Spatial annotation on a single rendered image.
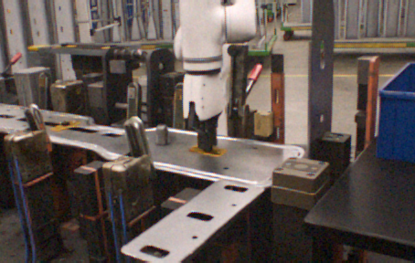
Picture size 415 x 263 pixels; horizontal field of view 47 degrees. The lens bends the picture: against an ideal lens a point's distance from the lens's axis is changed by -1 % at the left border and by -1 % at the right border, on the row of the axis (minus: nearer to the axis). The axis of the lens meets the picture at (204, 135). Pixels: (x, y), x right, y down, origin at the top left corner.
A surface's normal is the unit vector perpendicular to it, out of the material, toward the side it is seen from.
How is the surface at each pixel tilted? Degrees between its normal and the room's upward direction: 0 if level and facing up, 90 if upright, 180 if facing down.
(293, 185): 89
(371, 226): 0
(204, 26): 90
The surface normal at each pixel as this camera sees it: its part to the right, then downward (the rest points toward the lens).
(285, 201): -0.54, 0.27
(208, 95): 0.79, 0.16
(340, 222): -0.05, -0.95
